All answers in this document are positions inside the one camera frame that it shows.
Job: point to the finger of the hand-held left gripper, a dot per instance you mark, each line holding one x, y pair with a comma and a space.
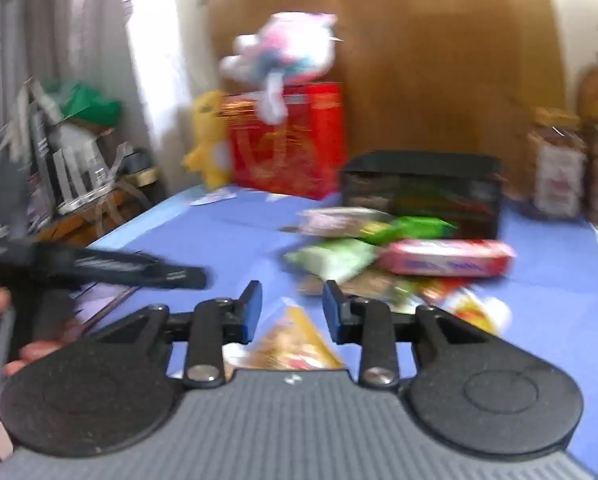
184, 276

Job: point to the long pink snack packet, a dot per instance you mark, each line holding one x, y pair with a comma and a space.
444, 259

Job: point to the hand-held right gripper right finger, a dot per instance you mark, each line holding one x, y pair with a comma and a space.
331, 310

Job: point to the red yellow white snack packet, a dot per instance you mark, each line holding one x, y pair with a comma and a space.
474, 310

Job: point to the black printed box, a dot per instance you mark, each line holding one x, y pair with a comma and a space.
429, 180

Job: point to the green plastic bag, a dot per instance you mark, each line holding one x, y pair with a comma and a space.
86, 102

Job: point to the wooden board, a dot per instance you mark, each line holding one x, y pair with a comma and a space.
429, 60

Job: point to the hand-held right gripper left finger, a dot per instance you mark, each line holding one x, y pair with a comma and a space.
251, 310

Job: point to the yellow plush toy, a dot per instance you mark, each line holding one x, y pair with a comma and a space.
209, 130

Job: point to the clear jar of pale nuts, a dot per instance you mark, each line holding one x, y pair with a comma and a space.
556, 170

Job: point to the wooden side table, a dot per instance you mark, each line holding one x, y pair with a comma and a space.
94, 215

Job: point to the blue printed cloth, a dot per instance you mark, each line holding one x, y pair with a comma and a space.
204, 240

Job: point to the red gift bag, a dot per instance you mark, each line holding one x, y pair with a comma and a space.
264, 160

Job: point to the pink white plush toy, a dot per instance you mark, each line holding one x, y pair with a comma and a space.
289, 50

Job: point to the light green snack packet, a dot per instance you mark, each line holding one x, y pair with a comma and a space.
336, 257

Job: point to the grey curtain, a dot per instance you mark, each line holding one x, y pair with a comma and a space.
79, 20

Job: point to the pale pink snack packet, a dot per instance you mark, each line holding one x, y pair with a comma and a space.
334, 222

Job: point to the red box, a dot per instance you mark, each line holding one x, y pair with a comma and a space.
329, 105

